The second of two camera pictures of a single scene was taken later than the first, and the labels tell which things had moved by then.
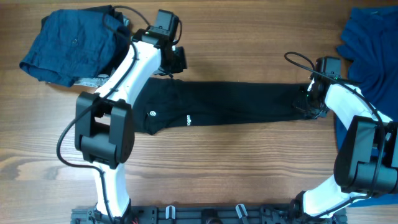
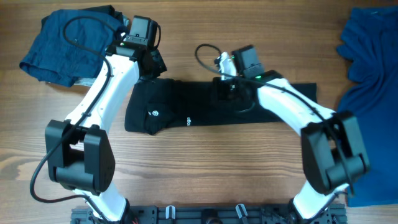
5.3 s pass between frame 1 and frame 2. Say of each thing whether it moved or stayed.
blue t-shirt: stayed
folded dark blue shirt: stayed
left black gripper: moved
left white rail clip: stayed
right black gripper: moved
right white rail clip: stayed
